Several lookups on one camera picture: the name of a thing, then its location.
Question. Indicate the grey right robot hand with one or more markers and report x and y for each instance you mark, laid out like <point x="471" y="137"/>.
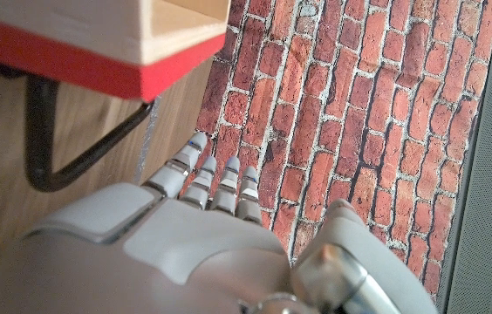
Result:
<point x="176" y="253"/>

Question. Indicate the wooden drawer with red front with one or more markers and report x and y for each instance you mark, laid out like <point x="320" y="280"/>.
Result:
<point x="97" y="35"/>

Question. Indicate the red brick print backdrop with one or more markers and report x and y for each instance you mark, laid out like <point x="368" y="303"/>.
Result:
<point x="359" y="109"/>

